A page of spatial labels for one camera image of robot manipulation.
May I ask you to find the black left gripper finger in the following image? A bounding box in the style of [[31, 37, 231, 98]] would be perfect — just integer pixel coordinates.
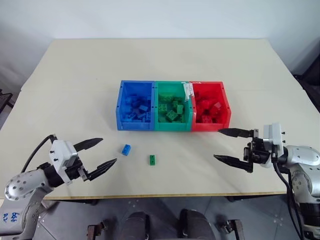
[[78, 157, 118, 183], [73, 137, 104, 152]]

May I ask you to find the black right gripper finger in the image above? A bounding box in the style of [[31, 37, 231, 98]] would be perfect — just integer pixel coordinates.
[[212, 153, 254, 174], [217, 127, 259, 139]]

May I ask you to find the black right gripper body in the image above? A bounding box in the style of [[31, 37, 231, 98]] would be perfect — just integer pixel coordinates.
[[243, 136, 273, 165]]

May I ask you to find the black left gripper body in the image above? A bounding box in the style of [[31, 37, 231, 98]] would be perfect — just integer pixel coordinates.
[[65, 158, 85, 185]]

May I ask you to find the red plastic bin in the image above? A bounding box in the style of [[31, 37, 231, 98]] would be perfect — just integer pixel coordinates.
[[189, 80, 232, 133]]

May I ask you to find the blue plastic bin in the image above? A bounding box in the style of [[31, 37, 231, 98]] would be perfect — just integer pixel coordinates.
[[115, 79, 157, 132]]

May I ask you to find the white torn tape label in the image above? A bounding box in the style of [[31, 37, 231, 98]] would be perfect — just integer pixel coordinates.
[[182, 81, 195, 103]]

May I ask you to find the green plastic bin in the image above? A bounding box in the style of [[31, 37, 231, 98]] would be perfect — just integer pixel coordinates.
[[152, 80, 195, 133]]

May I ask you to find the dark background furniture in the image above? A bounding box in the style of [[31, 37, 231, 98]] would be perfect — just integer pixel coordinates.
[[291, 37, 320, 114]]

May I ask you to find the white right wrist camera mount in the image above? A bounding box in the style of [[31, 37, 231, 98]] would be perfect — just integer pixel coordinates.
[[262, 122, 287, 168]]

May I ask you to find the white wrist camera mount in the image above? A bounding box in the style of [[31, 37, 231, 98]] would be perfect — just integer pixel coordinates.
[[48, 139, 79, 186], [262, 122, 287, 168]]

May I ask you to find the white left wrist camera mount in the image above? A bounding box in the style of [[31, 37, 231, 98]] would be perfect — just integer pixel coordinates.
[[48, 139, 79, 186]]

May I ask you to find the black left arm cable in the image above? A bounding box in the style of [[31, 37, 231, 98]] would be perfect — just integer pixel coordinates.
[[20, 134, 57, 174]]

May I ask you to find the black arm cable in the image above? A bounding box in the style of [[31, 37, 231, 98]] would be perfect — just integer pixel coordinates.
[[272, 156, 306, 240], [20, 134, 57, 174]]

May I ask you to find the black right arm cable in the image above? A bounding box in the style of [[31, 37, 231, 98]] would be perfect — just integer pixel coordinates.
[[272, 156, 306, 240]]

